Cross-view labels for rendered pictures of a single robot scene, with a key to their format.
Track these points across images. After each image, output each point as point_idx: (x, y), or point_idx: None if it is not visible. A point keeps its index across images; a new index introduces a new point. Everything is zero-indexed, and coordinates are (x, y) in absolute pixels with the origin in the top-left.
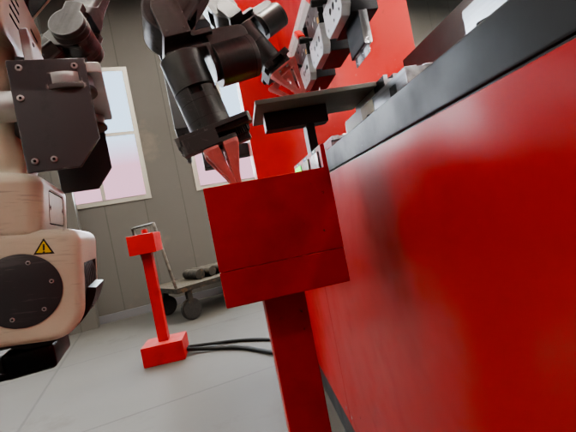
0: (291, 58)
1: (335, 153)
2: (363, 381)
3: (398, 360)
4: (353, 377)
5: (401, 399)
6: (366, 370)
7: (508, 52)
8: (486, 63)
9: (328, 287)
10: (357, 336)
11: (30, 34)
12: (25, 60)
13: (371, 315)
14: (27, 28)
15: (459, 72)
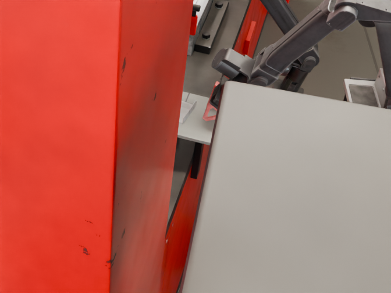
0: (219, 83)
1: None
2: (179, 259)
3: (203, 173)
4: (171, 286)
5: (199, 190)
6: (184, 239)
7: (237, 37)
8: (236, 40)
9: (168, 271)
10: (185, 229)
11: (380, 71)
12: (375, 79)
13: (198, 183)
14: (380, 68)
15: (234, 44)
